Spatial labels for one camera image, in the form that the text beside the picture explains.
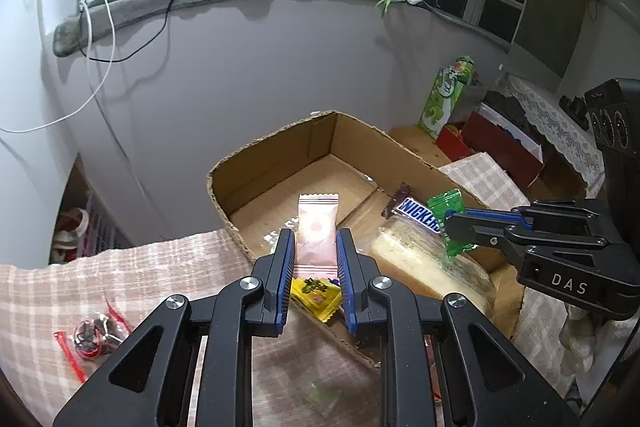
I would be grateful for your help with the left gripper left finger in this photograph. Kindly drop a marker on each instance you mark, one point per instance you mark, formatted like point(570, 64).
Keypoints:
point(191, 355)

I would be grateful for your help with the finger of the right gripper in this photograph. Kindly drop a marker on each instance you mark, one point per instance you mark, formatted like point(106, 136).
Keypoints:
point(509, 239)
point(514, 217)

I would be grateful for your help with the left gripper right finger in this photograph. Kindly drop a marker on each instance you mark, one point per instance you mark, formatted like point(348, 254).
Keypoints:
point(442, 361)

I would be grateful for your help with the green candy packet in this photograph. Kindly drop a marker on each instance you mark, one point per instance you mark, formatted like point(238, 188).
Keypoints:
point(446, 207)

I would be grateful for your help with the bread loaf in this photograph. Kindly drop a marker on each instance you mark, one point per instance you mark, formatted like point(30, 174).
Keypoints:
point(416, 257)

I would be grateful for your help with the Snickers bar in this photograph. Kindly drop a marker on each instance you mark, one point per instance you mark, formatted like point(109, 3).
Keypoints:
point(403, 204)

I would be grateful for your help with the yellow candy packet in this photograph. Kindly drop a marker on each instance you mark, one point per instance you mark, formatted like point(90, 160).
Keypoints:
point(320, 297)

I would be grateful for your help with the pink sachet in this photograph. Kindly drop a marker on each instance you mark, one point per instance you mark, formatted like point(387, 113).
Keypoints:
point(316, 235)

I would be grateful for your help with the red wrapped chocolate cake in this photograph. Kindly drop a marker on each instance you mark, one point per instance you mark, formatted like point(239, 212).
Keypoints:
point(93, 340)

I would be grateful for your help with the red box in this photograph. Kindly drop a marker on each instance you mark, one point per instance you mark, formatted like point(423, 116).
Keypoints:
point(477, 135)

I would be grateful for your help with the white lace cloth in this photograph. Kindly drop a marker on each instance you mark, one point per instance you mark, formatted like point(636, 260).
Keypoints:
point(543, 111)

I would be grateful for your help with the pink plaid tablecloth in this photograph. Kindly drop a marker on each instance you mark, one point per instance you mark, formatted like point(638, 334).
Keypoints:
point(302, 378)

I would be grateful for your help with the green drink carton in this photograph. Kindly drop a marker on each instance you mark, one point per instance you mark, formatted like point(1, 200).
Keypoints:
point(443, 98)

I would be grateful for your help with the long cardboard box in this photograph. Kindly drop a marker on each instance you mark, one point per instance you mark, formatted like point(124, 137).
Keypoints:
point(255, 192)

